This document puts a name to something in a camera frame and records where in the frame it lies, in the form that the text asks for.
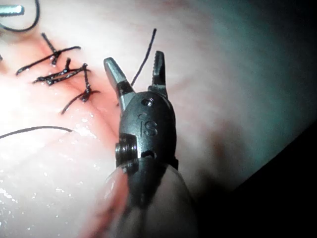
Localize left arm needle driver jaw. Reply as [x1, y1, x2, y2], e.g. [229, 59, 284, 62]
[0, 4, 25, 17]

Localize right arm needle driver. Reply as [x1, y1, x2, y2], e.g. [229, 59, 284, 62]
[115, 90, 179, 174]

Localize right arm needle driver jaw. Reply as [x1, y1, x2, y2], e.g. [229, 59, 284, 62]
[148, 51, 169, 99]
[103, 57, 136, 112]

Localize black stitching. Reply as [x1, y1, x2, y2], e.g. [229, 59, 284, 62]
[16, 28, 157, 115]

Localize tissue pad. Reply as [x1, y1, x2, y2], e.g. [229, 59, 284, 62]
[0, 0, 317, 238]

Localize black thread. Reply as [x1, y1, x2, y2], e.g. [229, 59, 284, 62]
[0, 0, 74, 139]

